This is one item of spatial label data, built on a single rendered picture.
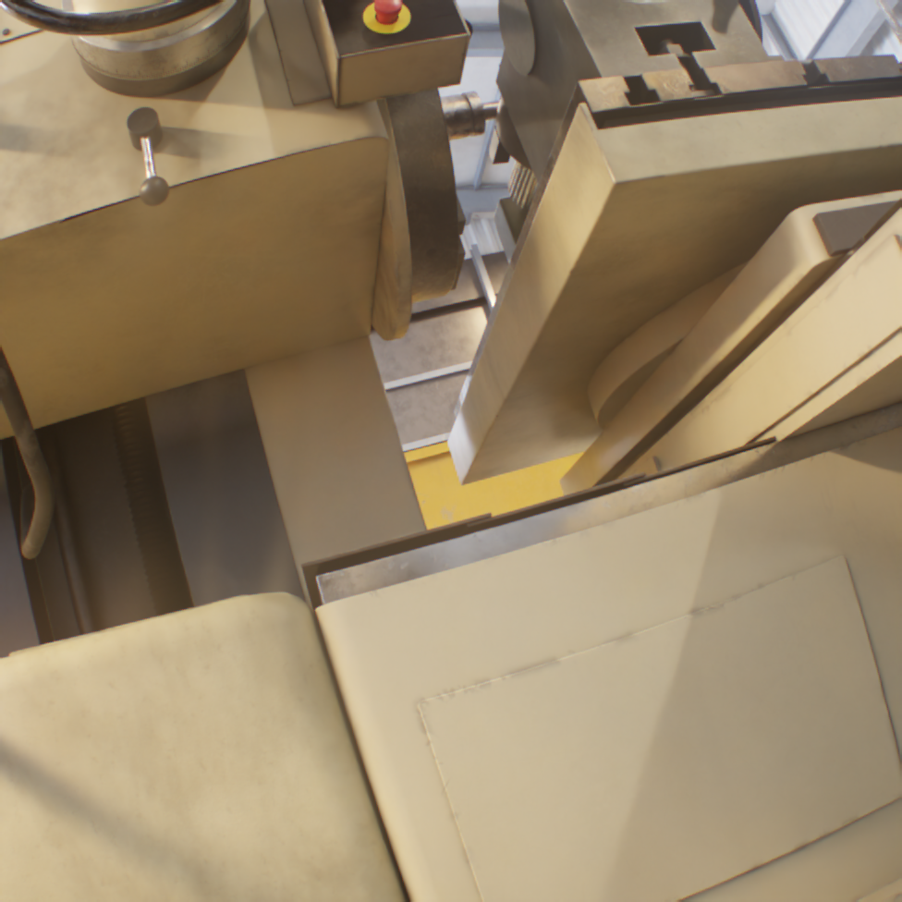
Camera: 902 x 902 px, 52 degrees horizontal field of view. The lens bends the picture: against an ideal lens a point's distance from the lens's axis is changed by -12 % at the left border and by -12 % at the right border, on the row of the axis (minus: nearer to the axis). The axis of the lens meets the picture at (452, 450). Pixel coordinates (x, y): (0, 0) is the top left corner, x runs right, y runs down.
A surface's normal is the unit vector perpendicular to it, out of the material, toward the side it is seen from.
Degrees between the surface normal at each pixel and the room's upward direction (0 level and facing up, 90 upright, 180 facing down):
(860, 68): 90
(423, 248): 159
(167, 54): 178
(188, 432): 90
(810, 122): 90
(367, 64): 180
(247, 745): 90
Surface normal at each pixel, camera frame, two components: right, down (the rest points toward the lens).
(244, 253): 0.29, 0.93
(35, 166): 0.11, -0.25
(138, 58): 0.00, 0.97
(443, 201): 0.30, 0.61
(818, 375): -0.95, 0.25
